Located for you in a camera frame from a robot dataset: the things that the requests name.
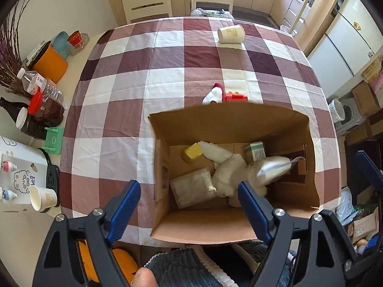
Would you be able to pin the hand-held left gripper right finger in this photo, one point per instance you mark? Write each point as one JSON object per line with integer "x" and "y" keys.
{"x": 254, "y": 212}

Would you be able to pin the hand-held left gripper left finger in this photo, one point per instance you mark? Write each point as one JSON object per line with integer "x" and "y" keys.
{"x": 125, "y": 212}

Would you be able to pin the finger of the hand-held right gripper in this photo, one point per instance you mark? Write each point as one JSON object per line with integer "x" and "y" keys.
{"x": 369, "y": 169}

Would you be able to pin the clear plastic zip bag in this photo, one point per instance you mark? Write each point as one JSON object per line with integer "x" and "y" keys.
{"x": 275, "y": 167}

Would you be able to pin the white plastic-wrapped packet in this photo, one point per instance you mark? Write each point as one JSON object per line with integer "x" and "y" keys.
{"x": 191, "y": 188}

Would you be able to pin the yellow rounded plastic case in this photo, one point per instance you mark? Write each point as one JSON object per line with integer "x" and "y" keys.
{"x": 193, "y": 153}

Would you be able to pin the brown cardboard box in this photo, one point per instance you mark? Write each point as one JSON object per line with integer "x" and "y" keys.
{"x": 224, "y": 116}

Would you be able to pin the red toy box yellow feet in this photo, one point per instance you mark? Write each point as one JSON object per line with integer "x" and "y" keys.
{"x": 236, "y": 97}

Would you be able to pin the white paper cup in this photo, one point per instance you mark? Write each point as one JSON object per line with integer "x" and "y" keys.
{"x": 230, "y": 34}
{"x": 45, "y": 197}

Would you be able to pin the plaid tablecloth desktop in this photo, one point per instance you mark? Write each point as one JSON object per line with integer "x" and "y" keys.
{"x": 119, "y": 125}

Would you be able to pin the person's left hand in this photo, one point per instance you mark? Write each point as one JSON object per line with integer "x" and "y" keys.
{"x": 144, "y": 278}

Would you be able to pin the pale blue plastic bag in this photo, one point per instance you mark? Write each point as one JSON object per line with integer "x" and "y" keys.
{"x": 348, "y": 206}

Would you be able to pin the orange cushion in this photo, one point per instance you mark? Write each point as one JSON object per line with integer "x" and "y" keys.
{"x": 119, "y": 263}

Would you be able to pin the grey plastic stool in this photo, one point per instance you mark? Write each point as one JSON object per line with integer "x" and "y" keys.
{"x": 351, "y": 116}

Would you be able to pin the small open cardboard box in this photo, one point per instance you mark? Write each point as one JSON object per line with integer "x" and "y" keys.
{"x": 363, "y": 225}

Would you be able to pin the green and white small box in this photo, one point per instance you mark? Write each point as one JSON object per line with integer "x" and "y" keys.
{"x": 255, "y": 152}

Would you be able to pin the patterned waste bin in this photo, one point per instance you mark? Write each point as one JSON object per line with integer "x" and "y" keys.
{"x": 335, "y": 110}

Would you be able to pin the large cardboard box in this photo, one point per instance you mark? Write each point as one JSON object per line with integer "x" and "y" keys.
{"x": 363, "y": 97}

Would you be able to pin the dark ribbed clothing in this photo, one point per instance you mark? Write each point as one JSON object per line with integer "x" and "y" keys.
{"x": 179, "y": 270}

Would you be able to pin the black perforated device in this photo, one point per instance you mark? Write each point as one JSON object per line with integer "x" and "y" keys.
{"x": 52, "y": 179}

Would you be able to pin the yellow and pink packages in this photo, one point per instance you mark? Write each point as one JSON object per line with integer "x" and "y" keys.
{"x": 372, "y": 74}

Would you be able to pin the green plastic stand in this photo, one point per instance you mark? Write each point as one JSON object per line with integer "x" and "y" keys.
{"x": 55, "y": 139}

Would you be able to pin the white appliance cartoon sticker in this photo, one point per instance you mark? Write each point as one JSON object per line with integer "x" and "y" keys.
{"x": 21, "y": 158}

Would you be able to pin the red-lid jar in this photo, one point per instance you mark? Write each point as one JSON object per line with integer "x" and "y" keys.
{"x": 51, "y": 113}

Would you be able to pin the red and white plush toy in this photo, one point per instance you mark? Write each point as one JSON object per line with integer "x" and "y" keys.
{"x": 214, "y": 94}

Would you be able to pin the dark jar white lid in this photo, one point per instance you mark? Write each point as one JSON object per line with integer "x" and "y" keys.
{"x": 33, "y": 128}

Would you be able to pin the white refrigerator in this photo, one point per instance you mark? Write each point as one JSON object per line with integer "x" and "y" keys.
{"x": 344, "y": 36}

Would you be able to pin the brown glass bottle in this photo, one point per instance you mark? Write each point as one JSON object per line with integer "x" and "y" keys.
{"x": 12, "y": 105}

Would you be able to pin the clear plastic water bottle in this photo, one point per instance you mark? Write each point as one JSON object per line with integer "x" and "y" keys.
{"x": 36, "y": 82}

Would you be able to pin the small white waste bin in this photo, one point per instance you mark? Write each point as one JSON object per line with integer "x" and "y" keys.
{"x": 284, "y": 29}

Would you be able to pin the orange canister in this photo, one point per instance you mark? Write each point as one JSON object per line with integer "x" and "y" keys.
{"x": 51, "y": 65}

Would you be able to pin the light blue cup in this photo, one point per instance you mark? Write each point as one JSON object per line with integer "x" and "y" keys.
{"x": 59, "y": 43}

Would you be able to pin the red patterned cup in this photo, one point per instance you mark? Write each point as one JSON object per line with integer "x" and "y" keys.
{"x": 74, "y": 38}

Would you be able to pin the dried branches bouquet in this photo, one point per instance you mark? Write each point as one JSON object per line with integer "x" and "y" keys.
{"x": 9, "y": 65}

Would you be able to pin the dark kitchen floor mat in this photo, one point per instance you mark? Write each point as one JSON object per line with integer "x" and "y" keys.
{"x": 254, "y": 18}

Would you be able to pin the patterned chair cushion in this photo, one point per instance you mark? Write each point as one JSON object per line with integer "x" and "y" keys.
{"x": 209, "y": 12}

